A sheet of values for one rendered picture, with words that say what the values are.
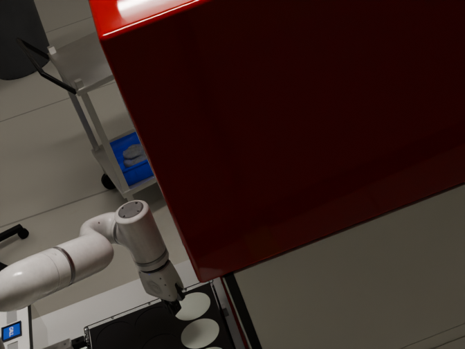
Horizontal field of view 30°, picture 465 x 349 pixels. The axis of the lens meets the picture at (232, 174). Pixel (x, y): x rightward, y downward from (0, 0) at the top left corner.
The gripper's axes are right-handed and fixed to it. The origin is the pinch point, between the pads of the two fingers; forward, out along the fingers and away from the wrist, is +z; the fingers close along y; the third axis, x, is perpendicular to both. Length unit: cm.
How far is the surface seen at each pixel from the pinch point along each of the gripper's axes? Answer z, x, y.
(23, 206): 98, 98, -226
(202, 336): 7.9, -0.7, 7.0
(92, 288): 98, 62, -140
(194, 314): 7.9, 4.8, 0.1
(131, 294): 15.9, 10.2, -30.9
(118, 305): 15.9, 5.2, -31.8
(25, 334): 1.9, -21.3, -35.9
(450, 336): 18, 29, 59
